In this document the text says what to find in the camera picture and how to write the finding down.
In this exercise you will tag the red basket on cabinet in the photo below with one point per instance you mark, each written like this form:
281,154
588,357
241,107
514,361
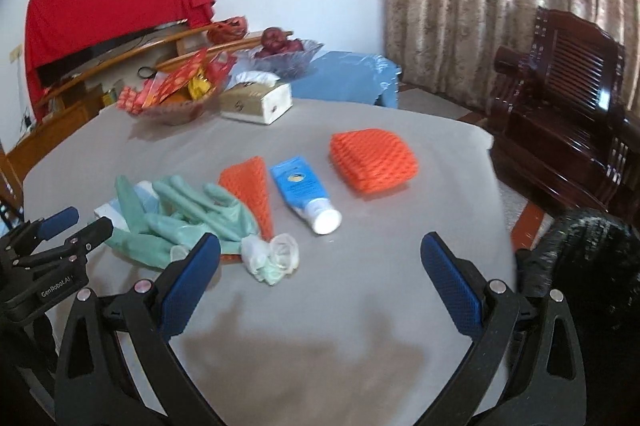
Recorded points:
228,30

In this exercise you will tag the glass bowl of red snacks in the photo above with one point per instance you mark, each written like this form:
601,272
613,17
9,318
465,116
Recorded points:
184,94

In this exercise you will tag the dark wooden armchair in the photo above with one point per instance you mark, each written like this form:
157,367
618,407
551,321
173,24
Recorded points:
561,132

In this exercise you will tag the red cloth over television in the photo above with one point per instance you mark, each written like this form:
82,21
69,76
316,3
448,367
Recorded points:
115,0

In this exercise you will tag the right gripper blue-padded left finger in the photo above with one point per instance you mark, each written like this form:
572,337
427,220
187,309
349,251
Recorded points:
93,384

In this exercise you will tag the grey tablecloth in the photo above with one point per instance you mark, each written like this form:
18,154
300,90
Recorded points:
358,334

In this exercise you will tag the light blue paper cup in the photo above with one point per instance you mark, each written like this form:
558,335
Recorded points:
137,196

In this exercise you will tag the tissue box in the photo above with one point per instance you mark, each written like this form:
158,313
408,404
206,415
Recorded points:
256,97

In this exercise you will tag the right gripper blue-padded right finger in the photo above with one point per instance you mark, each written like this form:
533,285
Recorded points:
524,364

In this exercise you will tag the black television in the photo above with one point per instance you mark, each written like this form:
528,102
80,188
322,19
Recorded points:
53,72

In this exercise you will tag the orange foam net sleeve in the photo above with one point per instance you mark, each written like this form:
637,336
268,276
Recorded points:
250,213

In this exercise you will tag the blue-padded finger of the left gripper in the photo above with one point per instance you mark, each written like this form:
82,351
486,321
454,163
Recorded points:
30,234
85,235

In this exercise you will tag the black trash bin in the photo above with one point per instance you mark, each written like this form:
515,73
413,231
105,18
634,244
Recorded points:
593,258

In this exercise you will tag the blue tablecloth side table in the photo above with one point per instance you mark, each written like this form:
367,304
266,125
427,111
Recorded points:
370,79

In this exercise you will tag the glass bowl of apples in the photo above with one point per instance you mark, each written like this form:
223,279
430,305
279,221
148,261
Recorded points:
280,54

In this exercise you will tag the orange foam net square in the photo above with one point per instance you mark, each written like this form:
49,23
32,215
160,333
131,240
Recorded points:
372,160

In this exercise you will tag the green rubber gloves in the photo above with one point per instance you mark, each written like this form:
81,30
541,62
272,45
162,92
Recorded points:
186,215

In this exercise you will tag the blue cream tube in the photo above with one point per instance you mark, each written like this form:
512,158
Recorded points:
305,194

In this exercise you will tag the wooden tv cabinet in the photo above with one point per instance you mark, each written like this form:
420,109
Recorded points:
78,105

